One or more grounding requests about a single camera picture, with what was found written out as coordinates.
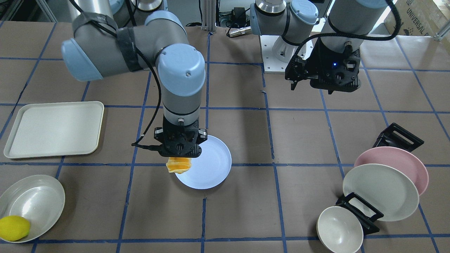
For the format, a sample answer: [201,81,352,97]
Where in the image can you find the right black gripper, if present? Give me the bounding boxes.
[153,118,208,157]

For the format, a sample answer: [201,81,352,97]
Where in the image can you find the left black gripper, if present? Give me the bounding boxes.
[285,39,361,94]

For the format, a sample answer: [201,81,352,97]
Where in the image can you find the striped bread roll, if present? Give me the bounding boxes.
[166,157,192,174]

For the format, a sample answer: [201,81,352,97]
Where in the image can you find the blue plate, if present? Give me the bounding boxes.
[176,135,232,189]

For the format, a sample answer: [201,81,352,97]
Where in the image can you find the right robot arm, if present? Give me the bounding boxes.
[62,0,207,157]

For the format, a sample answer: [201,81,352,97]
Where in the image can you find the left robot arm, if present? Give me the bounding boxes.
[250,0,402,94]

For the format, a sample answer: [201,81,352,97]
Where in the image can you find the black plate rack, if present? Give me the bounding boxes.
[336,123,424,234]

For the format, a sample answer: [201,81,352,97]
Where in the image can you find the pink plate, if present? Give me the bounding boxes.
[354,146,429,195]

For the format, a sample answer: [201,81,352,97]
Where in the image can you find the cream plate in rack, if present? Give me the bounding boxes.
[342,163,419,222]

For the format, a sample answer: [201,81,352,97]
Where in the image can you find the silver cylinder connector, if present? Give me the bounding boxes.
[227,27,252,38]

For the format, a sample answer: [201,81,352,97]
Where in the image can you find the black power adapter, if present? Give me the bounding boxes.
[231,7,246,28]

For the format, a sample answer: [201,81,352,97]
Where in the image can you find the white rectangular tray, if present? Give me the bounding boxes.
[4,101,104,159]

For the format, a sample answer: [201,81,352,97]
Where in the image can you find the cardboard box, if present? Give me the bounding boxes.
[395,0,450,36]

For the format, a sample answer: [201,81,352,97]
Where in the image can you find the cream shallow dish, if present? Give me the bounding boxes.
[0,175,65,243]

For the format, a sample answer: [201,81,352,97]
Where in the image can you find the cream bowl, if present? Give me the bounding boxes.
[316,206,364,253]

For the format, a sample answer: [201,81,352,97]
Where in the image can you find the yellow lemon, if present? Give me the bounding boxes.
[0,215,31,241]

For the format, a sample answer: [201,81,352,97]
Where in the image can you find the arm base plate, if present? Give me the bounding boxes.
[260,35,298,74]

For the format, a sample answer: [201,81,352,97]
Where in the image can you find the aluminium frame post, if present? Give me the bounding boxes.
[200,0,219,33]

